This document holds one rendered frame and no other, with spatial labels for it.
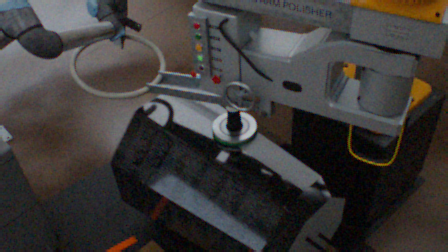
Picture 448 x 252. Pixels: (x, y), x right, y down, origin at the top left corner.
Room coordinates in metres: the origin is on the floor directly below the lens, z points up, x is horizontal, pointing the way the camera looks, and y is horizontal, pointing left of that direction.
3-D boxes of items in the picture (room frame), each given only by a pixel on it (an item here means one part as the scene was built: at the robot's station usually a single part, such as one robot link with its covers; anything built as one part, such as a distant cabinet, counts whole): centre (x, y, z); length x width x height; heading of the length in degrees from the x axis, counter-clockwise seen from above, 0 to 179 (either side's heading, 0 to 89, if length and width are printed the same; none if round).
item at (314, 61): (1.54, -0.38, 1.28); 0.74 x 0.23 x 0.49; 59
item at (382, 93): (1.42, -0.61, 1.32); 0.19 x 0.19 x 0.20
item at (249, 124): (1.76, -0.05, 0.83); 0.21 x 0.21 x 0.01
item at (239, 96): (1.59, -0.09, 1.18); 0.15 x 0.10 x 0.15; 59
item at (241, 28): (1.72, -0.12, 1.30); 0.36 x 0.22 x 0.45; 59
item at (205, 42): (1.70, 0.07, 1.35); 0.08 x 0.03 x 0.28; 59
